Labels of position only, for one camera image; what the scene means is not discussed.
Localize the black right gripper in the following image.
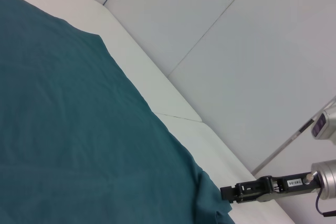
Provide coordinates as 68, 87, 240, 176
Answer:
219, 172, 320, 205

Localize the teal blue shirt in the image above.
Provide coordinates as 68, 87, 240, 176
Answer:
0, 0, 236, 224

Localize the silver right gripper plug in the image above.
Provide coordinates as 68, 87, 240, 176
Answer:
303, 173, 316, 185

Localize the grey right gripper cable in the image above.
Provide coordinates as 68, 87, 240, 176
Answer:
316, 191, 330, 218

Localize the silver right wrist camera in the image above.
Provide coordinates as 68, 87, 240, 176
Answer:
311, 103, 336, 145

